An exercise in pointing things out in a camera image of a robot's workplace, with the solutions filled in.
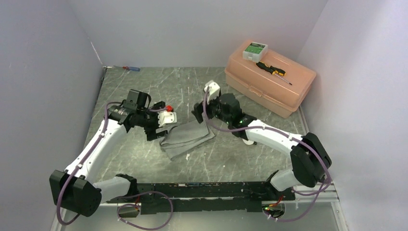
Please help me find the small green white box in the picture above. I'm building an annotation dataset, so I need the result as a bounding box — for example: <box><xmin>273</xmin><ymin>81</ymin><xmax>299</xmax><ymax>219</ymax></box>
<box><xmin>242</xmin><ymin>42</ymin><xmax>268</xmax><ymax>63</ymax></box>

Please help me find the black yellow screwdriver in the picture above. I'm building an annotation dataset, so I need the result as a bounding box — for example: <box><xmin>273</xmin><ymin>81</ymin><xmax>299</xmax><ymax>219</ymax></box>
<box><xmin>256</xmin><ymin>62</ymin><xmax>292</xmax><ymax>86</ymax></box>

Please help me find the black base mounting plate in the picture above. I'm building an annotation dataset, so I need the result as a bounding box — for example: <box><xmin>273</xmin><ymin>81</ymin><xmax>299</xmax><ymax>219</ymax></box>
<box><xmin>108</xmin><ymin>181</ymin><xmax>295</xmax><ymax>215</ymax></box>

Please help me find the pink plastic toolbox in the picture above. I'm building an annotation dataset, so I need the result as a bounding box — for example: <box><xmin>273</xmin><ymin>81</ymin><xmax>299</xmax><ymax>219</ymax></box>
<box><xmin>225</xmin><ymin>40</ymin><xmax>317</xmax><ymax>118</ymax></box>

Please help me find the grey cloth napkin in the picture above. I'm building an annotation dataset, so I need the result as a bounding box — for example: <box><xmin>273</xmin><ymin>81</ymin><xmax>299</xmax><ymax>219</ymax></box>
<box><xmin>159</xmin><ymin>120</ymin><xmax>215</xmax><ymax>160</ymax></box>

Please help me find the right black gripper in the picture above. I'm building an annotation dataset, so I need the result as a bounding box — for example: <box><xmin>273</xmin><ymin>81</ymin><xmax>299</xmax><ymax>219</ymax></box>
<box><xmin>191</xmin><ymin>92</ymin><xmax>231</xmax><ymax>125</ymax></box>

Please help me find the red blue screwdriver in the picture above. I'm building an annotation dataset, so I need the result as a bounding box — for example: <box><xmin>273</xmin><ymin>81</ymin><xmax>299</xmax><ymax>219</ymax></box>
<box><xmin>115</xmin><ymin>66</ymin><xmax>140</xmax><ymax>72</ymax></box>

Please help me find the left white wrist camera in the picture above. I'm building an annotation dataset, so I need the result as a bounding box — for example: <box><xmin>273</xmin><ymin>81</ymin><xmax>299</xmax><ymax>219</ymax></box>
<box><xmin>158</xmin><ymin>105</ymin><xmax>178</xmax><ymax>127</ymax></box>

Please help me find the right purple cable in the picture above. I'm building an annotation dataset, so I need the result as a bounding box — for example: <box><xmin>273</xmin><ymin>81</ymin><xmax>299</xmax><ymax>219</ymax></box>
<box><xmin>202</xmin><ymin>86</ymin><xmax>332</xmax><ymax>223</ymax></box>

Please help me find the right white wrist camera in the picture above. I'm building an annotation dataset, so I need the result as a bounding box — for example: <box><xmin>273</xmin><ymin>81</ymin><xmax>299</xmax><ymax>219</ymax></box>
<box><xmin>204</xmin><ymin>80</ymin><xmax>220</xmax><ymax>104</ymax></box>

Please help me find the white ceramic spoon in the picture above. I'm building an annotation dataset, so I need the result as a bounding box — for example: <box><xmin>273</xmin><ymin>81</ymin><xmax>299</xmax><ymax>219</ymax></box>
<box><xmin>242</xmin><ymin>139</ymin><xmax>257</xmax><ymax>145</ymax></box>

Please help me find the aluminium rail frame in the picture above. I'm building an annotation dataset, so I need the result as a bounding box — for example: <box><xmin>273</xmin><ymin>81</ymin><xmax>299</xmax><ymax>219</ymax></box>
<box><xmin>50</xmin><ymin>180</ymin><xmax>349</xmax><ymax>231</ymax></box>

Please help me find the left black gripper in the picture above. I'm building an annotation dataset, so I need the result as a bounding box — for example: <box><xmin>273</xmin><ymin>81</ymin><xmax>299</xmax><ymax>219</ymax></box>
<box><xmin>137</xmin><ymin>102</ymin><xmax>168</xmax><ymax>140</ymax></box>

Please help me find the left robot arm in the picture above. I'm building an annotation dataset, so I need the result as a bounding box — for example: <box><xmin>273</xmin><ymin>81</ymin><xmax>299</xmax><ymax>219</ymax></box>
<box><xmin>49</xmin><ymin>90</ymin><xmax>177</xmax><ymax>217</ymax></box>

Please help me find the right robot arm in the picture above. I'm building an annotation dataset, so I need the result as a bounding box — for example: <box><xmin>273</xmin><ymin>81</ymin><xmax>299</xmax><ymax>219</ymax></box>
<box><xmin>192</xmin><ymin>93</ymin><xmax>332</xmax><ymax>200</ymax></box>

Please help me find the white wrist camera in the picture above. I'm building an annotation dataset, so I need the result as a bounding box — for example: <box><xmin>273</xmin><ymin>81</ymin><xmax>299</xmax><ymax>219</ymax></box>
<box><xmin>204</xmin><ymin>80</ymin><xmax>220</xmax><ymax>104</ymax></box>
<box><xmin>158</xmin><ymin>105</ymin><xmax>178</xmax><ymax>127</ymax></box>

